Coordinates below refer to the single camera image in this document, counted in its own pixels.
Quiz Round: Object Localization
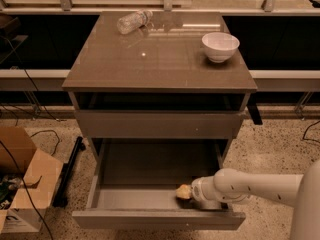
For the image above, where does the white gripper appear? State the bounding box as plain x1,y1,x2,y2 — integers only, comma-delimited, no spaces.
176,176,221,209

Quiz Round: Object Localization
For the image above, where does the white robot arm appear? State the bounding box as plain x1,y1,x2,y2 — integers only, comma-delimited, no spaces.
176,161,320,240

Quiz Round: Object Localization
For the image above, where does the open grey middle drawer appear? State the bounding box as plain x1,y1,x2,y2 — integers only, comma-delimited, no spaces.
73,139,245,230

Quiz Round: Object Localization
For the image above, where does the closed grey top drawer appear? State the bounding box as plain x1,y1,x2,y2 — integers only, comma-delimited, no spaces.
75,110,244,139

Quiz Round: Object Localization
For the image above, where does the brown drawer cabinet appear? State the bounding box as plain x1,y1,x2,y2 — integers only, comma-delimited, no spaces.
63,12,257,156

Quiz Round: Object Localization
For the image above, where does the black tripod on floor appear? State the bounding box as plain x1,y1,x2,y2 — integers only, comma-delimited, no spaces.
53,136,86,207

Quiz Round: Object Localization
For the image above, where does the white ceramic bowl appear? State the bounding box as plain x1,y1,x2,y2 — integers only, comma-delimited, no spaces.
202,32,240,63

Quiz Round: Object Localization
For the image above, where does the open cardboard box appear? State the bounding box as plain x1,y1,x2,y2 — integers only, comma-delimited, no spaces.
0,127,63,234

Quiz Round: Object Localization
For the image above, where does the clear plastic water bottle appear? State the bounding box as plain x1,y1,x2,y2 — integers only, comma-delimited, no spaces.
117,10,153,35

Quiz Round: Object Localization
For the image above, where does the black cable right floor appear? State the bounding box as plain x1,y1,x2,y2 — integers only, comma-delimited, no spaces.
301,119,320,145

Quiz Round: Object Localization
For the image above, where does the black cable floor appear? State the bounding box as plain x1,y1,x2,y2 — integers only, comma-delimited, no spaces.
0,33,62,240
301,119,320,145

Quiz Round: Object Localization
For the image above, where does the black cable left floor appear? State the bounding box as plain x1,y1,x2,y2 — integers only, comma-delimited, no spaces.
0,33,62,240

